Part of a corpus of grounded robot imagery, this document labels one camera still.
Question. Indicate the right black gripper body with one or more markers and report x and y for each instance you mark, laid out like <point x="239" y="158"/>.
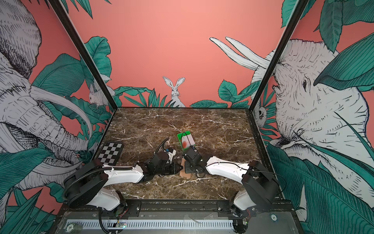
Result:
<point x="190" y="168"/>

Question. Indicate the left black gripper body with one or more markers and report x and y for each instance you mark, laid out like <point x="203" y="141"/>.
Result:
<point x="166" y="170"/>

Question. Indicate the pink leather card holder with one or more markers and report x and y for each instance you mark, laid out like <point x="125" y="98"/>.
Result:
<point x="183" y="173"/>

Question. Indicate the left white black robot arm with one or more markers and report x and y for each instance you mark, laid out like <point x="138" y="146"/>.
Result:
<point x="87" y="185"/>

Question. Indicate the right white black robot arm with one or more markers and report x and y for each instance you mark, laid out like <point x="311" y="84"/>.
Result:
<point x="260" y="185"/>

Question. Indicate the white red credit card stack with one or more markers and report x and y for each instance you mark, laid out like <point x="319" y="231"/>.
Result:
<point x="187" y="141"/>

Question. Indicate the green plastic tray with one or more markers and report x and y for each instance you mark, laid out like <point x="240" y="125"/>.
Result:
<point x="180" y="135"/>

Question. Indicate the black white checkerboard plate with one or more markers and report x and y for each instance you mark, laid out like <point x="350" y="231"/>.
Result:
<point x="110" y="153"/>

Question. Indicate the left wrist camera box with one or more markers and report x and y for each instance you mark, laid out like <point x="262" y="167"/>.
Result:
<point x="171" y="153"/>

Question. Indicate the black front mounting rail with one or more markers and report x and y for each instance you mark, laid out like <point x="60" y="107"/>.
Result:
<point x="223" y="208"/>

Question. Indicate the white slotted cable duct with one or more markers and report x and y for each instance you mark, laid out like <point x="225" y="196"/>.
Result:
<point x="177" y="224"/>

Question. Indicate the left black frame post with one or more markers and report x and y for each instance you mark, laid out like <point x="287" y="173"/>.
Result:
<point x="80" y="46"/>

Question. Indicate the black frame post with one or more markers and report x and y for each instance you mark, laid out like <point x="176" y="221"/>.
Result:
<point x="80" y="46"/>
<point x="291" y="25"/>

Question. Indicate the right black frame post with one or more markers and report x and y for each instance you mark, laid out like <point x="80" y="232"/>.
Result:
<point x="291" y="25"/>

